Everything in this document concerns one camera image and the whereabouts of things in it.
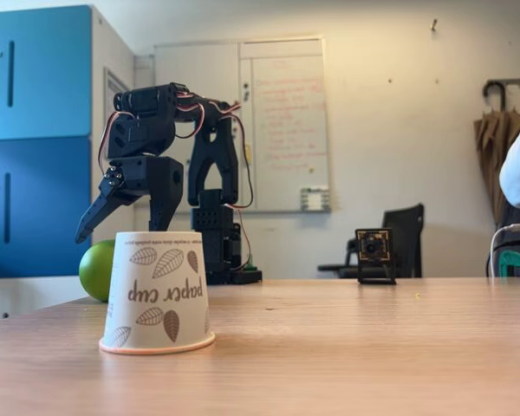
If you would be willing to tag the green table clamp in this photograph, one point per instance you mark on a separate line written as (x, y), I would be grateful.
(509, 262)

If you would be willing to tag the black office chair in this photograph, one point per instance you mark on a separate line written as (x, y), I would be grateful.
(403, 234)

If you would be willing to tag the green ball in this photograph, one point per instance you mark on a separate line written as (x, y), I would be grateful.
(95, 273)

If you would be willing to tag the white low cabinet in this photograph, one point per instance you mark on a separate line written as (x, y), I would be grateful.
(26, 297)

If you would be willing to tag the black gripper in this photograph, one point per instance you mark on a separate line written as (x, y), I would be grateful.
(149, 174)

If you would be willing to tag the white leaf-print paper cup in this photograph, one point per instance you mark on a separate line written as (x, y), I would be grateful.
(156, 303)

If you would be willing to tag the small webcam on black stand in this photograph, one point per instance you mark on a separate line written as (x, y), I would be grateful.
(375, 247)

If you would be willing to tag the wall whiteboard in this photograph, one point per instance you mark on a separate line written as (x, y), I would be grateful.
(286, 130)

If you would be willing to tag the blue locker cabinet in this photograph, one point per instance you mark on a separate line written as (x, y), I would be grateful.
(47, 86)

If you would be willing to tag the brown folded umbrella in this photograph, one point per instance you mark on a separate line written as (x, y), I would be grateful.
(494, 151)

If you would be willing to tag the green circuit board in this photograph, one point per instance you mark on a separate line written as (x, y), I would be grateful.
(250, 265)

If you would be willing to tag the metal wall hook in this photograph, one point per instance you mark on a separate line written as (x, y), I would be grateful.
(434, 25)

